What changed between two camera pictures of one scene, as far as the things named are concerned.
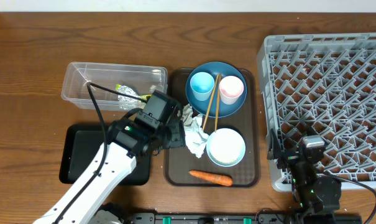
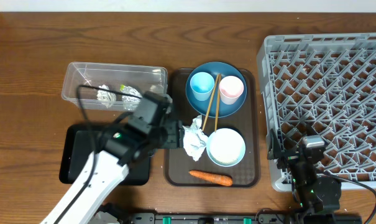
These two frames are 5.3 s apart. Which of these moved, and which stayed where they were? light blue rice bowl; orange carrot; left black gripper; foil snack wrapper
Moved: foil snack wrapper
Stayed: left black gripper; orange carrot; light blue rice bowl
